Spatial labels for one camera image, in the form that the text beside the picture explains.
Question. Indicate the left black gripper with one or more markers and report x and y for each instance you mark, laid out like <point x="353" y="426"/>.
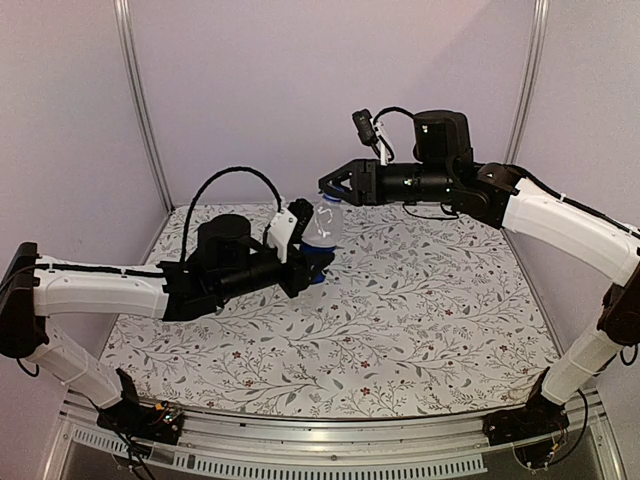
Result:
<point x="300" y="264"/>

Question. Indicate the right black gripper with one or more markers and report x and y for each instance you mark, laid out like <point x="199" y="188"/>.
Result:
<point x="365" y="173"/>

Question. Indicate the blue bottle cap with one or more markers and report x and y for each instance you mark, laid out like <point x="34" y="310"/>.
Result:
<point x="331" y="198"/>

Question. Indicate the clear plastic Pepsi bottle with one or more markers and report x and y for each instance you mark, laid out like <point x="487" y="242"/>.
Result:
<point x="323" y="231"/>

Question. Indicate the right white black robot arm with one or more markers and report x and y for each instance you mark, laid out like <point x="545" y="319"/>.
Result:
<point x="505" y="197"/>

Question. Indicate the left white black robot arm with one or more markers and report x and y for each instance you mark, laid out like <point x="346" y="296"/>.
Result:
<point x="226" y="263"/>

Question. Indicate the floral patterned table mat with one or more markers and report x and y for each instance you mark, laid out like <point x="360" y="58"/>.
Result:
<point x="415" y="317"/>

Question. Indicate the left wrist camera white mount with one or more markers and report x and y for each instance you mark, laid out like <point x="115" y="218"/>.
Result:
<point x="287" y="225"/>

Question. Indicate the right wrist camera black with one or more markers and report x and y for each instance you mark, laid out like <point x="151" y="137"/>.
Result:
<point x="372" y="134"/>

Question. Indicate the right aluminium frame post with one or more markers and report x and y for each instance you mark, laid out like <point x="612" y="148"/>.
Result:
<point x="532" y="65"/>

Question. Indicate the aluminium frame post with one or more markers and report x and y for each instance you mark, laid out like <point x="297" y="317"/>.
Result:
<point x="133" y="73"/>
<point x="532" y="65"/>

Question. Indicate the aluminium front rail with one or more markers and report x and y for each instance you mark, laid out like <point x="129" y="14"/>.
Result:
<point x="226" y="445"/>

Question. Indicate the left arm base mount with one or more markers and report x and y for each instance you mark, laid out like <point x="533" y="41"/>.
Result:
<point x="162" y="422"/>

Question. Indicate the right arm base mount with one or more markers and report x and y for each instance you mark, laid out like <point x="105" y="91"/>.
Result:
<point x="537" y="429"/>

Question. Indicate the left aluminium frame post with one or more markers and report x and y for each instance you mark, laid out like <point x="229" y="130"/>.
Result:
<point x="133" y="73"/>

